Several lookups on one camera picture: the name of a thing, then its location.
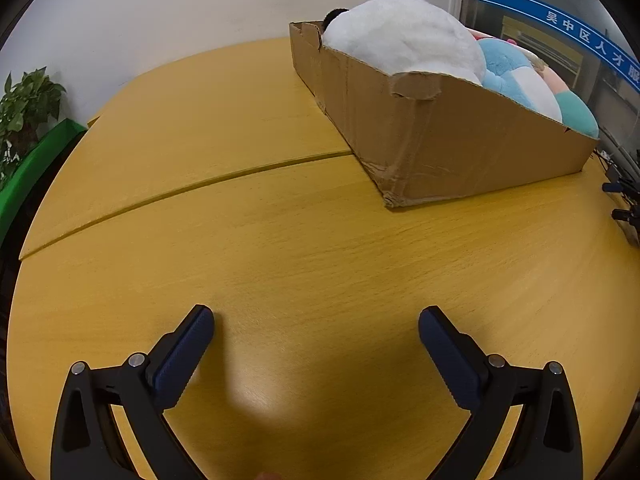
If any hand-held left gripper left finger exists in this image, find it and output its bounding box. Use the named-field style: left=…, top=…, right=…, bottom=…
left=50, top=304, right=216, bottom=480

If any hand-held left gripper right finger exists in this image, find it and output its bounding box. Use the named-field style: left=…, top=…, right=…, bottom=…
left=418, top=306, right=585, bottom=480

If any green-haired pig plush toy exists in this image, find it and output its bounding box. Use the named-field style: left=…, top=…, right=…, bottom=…
left=542, top=62, right=599, bottom=138

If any blue bear plush toy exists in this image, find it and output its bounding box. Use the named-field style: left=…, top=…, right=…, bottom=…
left=477, top=37, right=563, bottom=123

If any brown cardboard box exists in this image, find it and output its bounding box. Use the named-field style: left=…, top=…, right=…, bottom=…
left=289, top=21, right=601, bottom=209

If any beige cabinet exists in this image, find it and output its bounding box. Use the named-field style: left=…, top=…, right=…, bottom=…
left=500, top=15, right=583, bottom=78

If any blue window banner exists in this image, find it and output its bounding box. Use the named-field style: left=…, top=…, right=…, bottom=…
left=475, top=0, right=640, bottom=93

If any pink bear plush toy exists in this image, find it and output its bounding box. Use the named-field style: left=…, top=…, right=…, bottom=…
left=469, top=29, right=520, bottom=46

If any green planter box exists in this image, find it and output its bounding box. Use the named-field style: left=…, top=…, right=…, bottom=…
left=0, top=119, right=88, bottom=206

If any white panda plush toy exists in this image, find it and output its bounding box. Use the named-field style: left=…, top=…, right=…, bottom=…
left=322, top=0, right=487, bottom=86

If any black cable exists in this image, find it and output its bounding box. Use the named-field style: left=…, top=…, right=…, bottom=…
left=597, top=127, right=640, bottom=181

